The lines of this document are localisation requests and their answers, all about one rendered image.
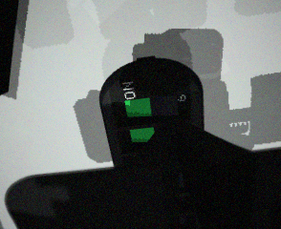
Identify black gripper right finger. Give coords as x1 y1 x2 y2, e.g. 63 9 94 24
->
172 119 281 229

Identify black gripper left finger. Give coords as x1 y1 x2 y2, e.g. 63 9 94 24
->
4 120 181 229

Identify dark grey rectangular block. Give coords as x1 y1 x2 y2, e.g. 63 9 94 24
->
0 0 19 95

